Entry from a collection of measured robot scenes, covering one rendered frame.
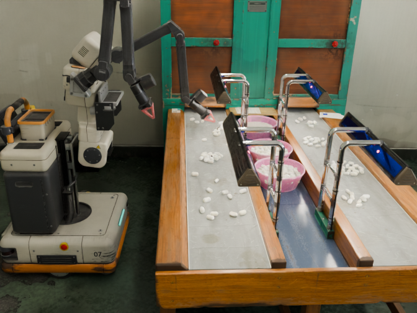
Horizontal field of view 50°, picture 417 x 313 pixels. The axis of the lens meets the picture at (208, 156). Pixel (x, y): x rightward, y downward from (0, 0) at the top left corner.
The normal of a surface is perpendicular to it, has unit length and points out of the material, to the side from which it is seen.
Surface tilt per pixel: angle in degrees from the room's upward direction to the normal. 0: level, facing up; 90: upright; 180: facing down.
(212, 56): 90
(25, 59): 89
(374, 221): 0
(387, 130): 90
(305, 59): 90
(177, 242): 0
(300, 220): 0
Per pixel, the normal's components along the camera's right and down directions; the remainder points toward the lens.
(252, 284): 0.06, 0.40
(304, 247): 0.02, -0.91
